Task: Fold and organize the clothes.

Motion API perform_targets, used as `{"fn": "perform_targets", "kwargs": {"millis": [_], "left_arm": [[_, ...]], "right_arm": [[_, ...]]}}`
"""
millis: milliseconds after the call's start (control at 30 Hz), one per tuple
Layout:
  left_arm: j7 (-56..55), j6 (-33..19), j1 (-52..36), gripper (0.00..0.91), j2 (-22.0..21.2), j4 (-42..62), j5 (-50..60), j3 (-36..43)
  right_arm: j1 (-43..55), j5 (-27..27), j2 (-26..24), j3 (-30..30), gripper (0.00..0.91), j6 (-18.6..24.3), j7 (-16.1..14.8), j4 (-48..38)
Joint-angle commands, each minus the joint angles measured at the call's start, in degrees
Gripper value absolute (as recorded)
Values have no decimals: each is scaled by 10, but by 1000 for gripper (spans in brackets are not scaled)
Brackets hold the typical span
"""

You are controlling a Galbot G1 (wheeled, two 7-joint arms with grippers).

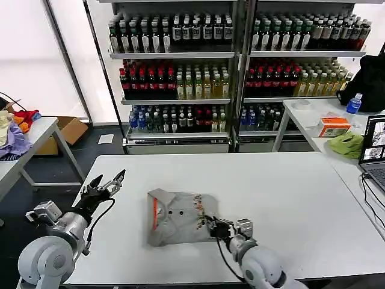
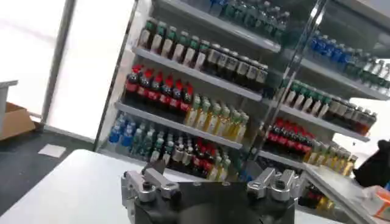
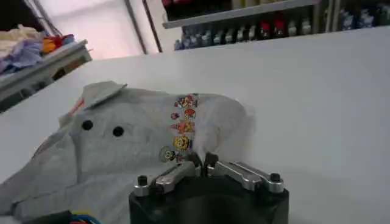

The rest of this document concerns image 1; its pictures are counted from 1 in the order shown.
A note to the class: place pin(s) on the grey printed T-shirt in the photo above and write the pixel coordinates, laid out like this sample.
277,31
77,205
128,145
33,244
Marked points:
180,222

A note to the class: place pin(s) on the green cloth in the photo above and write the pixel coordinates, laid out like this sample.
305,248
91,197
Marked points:
346,146

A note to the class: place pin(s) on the open laptop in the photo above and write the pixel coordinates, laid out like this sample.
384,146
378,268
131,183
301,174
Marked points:
374,150

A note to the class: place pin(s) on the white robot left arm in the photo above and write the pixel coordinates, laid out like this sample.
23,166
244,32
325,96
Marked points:
48,256

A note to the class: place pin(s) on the brown cardboard box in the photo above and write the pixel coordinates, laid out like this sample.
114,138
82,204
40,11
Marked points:
70,129

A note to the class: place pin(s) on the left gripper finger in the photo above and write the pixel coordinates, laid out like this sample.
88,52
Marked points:
113,184
94,184

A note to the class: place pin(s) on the black backpack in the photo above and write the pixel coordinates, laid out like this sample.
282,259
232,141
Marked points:
371,81

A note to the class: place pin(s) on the red cloth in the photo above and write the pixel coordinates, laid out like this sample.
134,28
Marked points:
27,116

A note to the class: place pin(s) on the purple cloth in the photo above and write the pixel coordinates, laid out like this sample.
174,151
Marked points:
15,141

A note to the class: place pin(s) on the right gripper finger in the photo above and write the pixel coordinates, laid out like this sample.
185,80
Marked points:
211,228
212,219

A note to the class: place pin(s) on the white side table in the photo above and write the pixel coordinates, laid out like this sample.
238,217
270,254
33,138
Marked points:
42,129

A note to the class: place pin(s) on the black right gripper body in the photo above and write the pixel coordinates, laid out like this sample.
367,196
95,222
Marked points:
222,230

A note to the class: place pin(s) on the blue label water bottle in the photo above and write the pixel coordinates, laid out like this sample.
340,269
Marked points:
354,105

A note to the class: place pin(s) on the metal shelf with bottles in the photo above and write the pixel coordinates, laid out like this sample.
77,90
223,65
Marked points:
300,75
174,78

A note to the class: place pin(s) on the orange cloth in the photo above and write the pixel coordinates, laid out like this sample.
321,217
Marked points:
24,126

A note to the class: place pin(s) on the white paper sheet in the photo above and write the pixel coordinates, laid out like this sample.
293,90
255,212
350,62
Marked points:
106,139

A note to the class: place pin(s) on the cream cloth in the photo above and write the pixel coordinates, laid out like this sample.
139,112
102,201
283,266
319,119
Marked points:
4,128

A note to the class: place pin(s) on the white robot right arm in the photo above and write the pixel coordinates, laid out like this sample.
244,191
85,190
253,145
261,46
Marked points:
261,265

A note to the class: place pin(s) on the orange tissue box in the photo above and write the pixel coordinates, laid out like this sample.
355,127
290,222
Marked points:
334,126

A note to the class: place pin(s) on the white desk with laptop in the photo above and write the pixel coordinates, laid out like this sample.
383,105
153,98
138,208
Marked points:
303,120

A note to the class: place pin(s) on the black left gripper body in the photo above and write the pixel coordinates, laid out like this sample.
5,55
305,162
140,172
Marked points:
90,201

